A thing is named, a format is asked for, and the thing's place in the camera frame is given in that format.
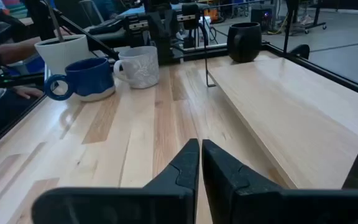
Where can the black rolling stand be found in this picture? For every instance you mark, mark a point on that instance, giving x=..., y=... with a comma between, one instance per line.
x=315, y=27

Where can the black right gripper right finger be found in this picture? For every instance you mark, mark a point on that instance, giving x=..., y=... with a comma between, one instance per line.
x=228, y=186

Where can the white plant pot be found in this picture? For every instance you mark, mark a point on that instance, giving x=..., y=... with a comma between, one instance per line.
x=61, y=54

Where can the person's forearm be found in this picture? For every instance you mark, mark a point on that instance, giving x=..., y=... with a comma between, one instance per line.
x=17, y=49

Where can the person's hand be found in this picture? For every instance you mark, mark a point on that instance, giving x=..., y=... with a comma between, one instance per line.
x=26, y=92

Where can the orange box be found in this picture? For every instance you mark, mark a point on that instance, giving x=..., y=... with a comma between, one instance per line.
x=210, y=15

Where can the plain black mug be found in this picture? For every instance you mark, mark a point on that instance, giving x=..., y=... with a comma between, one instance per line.
x=244, y=42

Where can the grey-white embossed mug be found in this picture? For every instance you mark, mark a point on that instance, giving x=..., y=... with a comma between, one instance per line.
x=141, y=67

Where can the dark blue glazed mug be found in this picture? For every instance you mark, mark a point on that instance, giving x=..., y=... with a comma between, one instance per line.
x=89, y=77

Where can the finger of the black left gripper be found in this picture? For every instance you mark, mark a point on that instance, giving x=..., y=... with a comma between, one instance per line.
x=158, y=37
x=171, y=37

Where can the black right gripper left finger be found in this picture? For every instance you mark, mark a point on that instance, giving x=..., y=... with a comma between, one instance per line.
x=172, y=193

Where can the wooden shelf with black frame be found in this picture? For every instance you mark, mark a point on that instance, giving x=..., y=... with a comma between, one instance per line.
x=291, y=109

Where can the black computer tower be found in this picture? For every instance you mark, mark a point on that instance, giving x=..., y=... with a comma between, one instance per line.
x=261, y=18

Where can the person's leg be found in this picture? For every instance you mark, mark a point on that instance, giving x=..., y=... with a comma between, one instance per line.
x=8, y=112

